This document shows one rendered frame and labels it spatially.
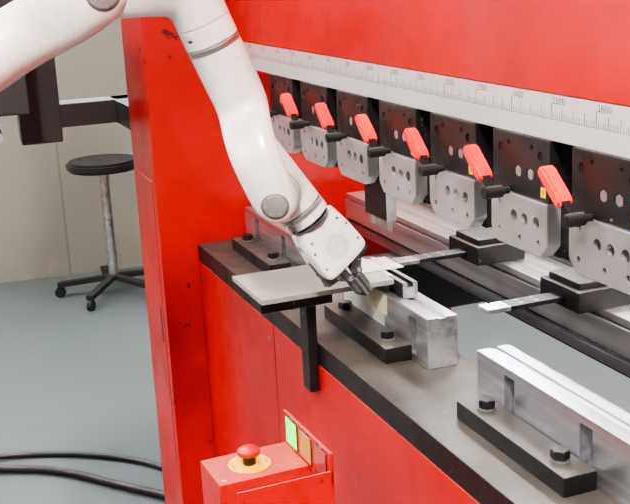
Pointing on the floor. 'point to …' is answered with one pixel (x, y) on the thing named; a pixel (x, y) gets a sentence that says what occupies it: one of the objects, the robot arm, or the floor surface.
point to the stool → (104, 166)
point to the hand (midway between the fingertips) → (359, 284)
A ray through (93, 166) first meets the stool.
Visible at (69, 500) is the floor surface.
